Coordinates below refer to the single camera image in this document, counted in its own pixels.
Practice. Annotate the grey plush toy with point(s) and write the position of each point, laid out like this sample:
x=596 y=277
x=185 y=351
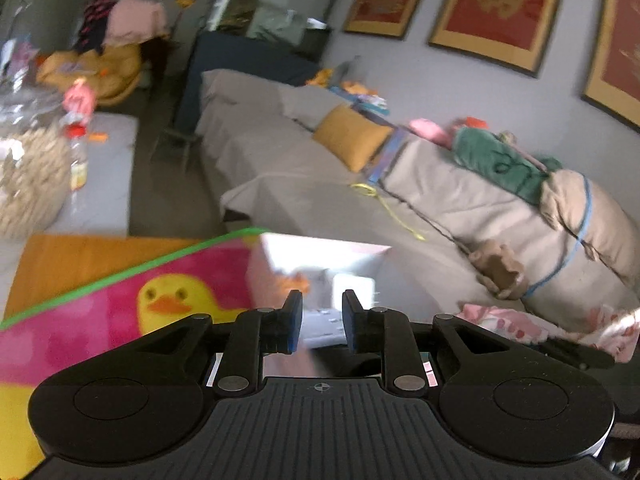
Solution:
x=349 y=70

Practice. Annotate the pink plush toy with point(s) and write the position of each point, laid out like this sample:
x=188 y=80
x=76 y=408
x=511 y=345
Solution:
x=430 y=132

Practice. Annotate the yellow cushion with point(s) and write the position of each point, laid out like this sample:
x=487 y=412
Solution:
x=352 y=137

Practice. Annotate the brown teddy plush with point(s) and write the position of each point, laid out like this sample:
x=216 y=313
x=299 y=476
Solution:
x=497 y=270

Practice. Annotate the cartoon printed play mat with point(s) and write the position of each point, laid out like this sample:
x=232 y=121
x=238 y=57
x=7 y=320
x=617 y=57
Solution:
x=100 y=300

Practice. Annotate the floral pink blanket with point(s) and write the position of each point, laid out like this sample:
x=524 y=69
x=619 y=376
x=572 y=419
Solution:
x=510 y=325

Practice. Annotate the yellow beanbag chair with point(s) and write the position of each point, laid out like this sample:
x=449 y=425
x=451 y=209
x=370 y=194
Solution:
x=95 y=72

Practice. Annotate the orange small tool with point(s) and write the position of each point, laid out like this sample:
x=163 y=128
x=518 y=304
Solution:
x=97 y=137

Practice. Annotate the pink cardboard box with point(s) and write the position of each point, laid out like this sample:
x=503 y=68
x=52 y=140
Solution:
x=320 y=255

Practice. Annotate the red lid plastic jar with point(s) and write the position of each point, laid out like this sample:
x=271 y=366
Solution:
x=78 y=160

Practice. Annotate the dark blue cabinet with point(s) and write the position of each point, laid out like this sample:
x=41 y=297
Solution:
x=235 y=70

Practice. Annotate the green plush toy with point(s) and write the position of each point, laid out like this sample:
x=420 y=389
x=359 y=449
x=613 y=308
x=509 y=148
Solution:
x=500 y=165

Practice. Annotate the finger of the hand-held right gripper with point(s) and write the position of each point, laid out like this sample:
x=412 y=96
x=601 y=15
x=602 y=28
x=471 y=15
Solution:
x=580 y=355

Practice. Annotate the yellow ribbon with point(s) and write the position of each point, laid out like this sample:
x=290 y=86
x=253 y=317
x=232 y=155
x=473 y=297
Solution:
x=387 y=207

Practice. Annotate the black garment pink hearts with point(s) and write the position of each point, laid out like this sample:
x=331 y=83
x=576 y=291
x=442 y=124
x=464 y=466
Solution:
x=95 y=25

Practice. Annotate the white coffee table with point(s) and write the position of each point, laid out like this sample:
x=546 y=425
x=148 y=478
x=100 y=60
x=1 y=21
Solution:
x=107 y=175

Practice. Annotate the glass fish tank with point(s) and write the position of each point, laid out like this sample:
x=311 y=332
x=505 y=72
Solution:
x=280 y=15

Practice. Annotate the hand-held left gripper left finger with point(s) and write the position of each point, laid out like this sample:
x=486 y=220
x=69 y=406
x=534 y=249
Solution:
x=295 y=322

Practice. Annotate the yellow plush toy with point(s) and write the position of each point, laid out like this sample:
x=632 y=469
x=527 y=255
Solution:
x=320 y=77

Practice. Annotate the holographic gift box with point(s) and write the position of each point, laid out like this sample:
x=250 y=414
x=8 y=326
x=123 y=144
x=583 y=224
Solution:
x=387 y=160

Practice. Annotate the glass jar of nuts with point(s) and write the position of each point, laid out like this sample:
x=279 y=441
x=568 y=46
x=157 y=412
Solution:
x=30 y=180

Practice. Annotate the beige covered sofa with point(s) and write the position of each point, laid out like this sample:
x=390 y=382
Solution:
x=310 y=195

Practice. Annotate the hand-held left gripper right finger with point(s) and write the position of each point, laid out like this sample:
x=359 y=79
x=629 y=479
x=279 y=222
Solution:
x=350 y=325

